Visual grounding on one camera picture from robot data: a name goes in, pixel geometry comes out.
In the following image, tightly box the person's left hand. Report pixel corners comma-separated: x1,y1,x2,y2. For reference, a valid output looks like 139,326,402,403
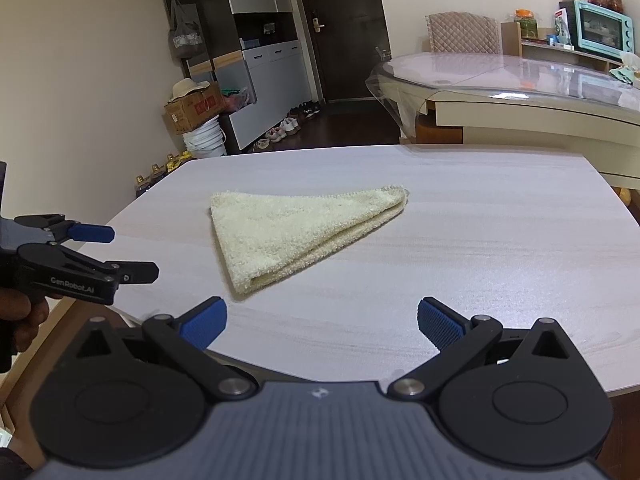
1,288,49,352

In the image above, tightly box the quilted beige chair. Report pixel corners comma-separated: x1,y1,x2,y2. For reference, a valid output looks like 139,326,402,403
425,12,502,54

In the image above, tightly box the white plastic bucket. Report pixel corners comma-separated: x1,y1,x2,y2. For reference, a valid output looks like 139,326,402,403
182,116,227,158

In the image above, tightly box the orange-lid jar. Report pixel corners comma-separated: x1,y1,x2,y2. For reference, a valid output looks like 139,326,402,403
514,9,538,41

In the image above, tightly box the white grey cabinet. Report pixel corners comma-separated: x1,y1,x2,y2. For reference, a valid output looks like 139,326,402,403
164,0,312,154

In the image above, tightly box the straw hat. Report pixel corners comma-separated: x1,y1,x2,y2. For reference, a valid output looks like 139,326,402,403
170,78,210,102

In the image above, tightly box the cardboard box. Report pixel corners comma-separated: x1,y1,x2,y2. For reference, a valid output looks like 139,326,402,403
164,82,226,134

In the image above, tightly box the glass-topped dining table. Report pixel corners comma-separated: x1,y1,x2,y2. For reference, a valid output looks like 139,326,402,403
367,52,639,190

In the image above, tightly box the cream terry towel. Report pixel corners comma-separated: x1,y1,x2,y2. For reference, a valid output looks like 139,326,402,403
209,185,409,297

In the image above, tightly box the teal toaster oven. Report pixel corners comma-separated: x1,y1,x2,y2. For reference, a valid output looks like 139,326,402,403
559,0,634,61

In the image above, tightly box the dark wooden door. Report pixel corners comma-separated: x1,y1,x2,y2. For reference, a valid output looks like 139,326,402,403
302,0,390,102

